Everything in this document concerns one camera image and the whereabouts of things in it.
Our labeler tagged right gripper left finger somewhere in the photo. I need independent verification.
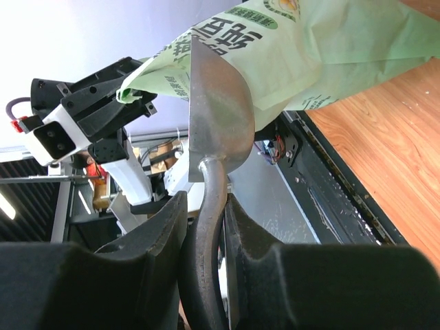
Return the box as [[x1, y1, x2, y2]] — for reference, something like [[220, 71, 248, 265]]
[[1, 192, 187, 329]]

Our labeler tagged green cat litter bag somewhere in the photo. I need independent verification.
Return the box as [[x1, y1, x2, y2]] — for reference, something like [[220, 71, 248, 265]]
[[117, 1, 439, 129]]

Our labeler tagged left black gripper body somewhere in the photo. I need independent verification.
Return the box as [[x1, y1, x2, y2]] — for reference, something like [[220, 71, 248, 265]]
[[30, 57, 157, 142]]

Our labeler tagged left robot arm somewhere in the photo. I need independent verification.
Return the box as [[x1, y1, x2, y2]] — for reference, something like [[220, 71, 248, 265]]
[[19, 57, 156, 210]]

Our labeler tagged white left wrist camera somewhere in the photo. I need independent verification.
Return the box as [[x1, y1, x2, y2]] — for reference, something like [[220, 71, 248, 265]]
[[14, 104, 91, 166]]

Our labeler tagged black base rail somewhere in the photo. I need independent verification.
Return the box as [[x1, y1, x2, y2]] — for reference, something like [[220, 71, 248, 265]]
[[254, 111, 408, 245]]

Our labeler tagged metal litter scoop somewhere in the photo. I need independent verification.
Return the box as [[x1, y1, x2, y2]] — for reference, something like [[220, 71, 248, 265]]
[[179, 37, 255, 329]]

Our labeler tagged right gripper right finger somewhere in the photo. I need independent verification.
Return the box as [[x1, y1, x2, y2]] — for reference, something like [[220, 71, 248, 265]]
[[224, 195, 439, 329]]

